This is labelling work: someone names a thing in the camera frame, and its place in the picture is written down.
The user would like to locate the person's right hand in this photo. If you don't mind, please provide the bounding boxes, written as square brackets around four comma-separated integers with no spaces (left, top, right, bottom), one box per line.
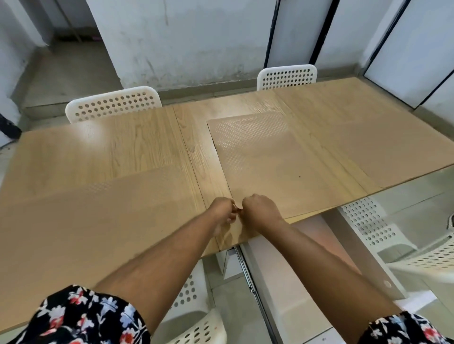
[238,194,285,236]

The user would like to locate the person's left hand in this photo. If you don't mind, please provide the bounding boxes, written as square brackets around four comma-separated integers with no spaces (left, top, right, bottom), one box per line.
[207,197,239,238]

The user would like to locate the person's left forearm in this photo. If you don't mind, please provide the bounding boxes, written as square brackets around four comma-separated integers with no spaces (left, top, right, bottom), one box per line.
[93,210,227,335]

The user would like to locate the person's right forearm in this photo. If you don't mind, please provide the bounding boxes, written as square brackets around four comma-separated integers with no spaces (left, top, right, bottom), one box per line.
[258,220,403,340]

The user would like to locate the clear textured table mat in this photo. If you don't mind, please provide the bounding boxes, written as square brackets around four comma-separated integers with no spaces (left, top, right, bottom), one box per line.
[207,112,384,221]
[0,166,204,270]

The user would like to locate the white perforated plastic chair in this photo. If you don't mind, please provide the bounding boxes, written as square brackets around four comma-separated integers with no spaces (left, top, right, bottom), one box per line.
[65,86,163,124]
[256,64,318,91]
[152,260,227,344]
[386,214,454,286]
[338,197,420,263]

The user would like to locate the white table leg panel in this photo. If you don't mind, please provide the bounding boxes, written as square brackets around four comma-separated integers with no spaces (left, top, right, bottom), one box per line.
[321,209,408,301]

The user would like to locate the floral black left sleeve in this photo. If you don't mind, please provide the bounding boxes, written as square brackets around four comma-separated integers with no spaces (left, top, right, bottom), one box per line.
[7,284,152,344]

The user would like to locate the floral black sleeve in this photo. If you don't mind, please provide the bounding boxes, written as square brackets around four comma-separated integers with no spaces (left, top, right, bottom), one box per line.
[7,284,152,344]
[359,311,451,344]

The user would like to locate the black-framed white panel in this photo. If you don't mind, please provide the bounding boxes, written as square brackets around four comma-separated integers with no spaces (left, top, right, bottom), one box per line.
[362,0,454,109]
[264,0,341,69]

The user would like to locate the floral black right sleeve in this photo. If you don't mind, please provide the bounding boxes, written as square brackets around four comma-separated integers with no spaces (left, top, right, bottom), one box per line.
[359,311,451,344]

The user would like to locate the metal table extension rail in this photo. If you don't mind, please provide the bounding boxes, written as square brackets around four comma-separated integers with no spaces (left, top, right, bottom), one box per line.
[234,245,281,344]

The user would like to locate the black object by wall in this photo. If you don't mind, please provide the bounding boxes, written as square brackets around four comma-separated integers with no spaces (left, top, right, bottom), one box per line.
[0,114,22,141]

